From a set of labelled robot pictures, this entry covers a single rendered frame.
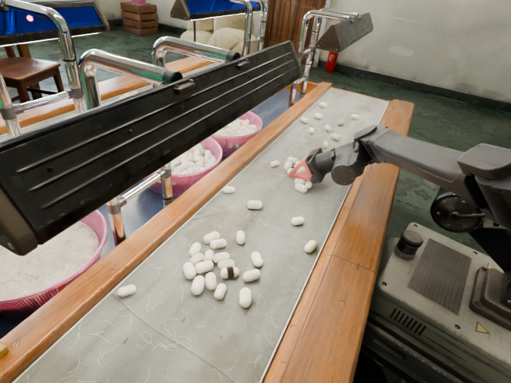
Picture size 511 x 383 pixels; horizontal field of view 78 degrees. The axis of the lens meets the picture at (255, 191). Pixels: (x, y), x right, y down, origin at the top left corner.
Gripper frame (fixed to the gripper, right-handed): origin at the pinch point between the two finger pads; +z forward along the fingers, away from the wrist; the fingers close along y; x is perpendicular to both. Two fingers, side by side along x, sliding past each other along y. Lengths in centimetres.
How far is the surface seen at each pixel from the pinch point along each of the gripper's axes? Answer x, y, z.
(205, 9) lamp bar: -61, -43, 24
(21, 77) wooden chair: -107, -55, 177
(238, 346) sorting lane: 9, 51, -5
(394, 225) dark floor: 86, -103, 10
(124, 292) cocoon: -6, 52, 11
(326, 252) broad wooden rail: 11.6, 24.1, -12.1
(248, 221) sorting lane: 0.4, 22.8, 3.6
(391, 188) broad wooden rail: 16.2, -8.9, -21.2
